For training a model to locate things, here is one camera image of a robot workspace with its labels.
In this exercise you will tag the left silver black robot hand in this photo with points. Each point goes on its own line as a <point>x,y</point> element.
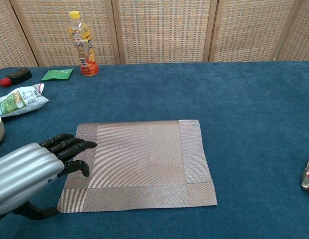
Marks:
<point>25,171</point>

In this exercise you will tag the grey woven placemat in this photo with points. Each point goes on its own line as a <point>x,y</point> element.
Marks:
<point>144,161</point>

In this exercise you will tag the white green snack bag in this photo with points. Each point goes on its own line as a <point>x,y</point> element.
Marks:
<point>17,102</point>

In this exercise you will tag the black box with red cap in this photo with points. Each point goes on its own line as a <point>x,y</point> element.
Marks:
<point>18,76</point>

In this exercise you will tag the green sachet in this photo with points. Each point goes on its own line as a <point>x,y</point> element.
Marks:
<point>57,74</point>

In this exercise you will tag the orange drink bottle yellow cap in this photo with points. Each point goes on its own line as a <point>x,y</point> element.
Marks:
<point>86,62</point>

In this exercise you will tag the woven bamboo screen panel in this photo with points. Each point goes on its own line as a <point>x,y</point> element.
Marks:
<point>301,37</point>
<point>249,30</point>
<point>7,44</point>
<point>164,30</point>
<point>49,32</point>

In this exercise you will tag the blue table cloth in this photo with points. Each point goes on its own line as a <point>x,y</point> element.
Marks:
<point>244,112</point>

